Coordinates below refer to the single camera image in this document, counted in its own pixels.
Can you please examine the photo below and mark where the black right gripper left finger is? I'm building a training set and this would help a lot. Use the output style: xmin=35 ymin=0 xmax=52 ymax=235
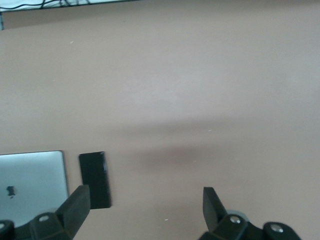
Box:
xmin=0 ymin=184 xmax=91 ymax=240

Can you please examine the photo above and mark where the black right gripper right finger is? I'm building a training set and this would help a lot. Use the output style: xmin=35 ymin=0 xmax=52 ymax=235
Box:
xmin=198 ymin=186 xmax=302 ymax=240

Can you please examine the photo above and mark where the black smartphone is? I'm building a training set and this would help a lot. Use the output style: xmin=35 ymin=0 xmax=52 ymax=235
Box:
xmin=78 ymin=150 xmax=112 ymax=210

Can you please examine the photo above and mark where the black cables bundle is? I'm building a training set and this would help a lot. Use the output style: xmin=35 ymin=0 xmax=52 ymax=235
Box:
xmin=0 ymin=0 xmax=141 ymax=13

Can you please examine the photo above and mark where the silver laptop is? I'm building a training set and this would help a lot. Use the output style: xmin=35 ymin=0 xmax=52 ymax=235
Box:
xmin=0 ymin=150 xmax=70 ymax=227

